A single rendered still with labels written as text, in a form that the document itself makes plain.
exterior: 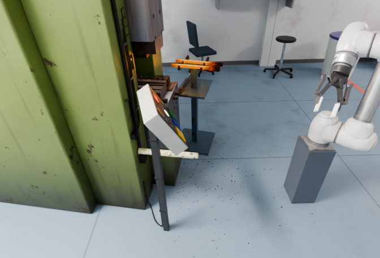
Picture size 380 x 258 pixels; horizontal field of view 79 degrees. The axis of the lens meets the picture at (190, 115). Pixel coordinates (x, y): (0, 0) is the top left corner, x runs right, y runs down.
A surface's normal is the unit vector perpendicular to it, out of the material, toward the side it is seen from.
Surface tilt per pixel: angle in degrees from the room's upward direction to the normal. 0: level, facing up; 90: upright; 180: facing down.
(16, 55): 90
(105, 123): 90
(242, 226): 0
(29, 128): 90
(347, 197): 0
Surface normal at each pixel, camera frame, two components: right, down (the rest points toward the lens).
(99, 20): -0.14, 0.54
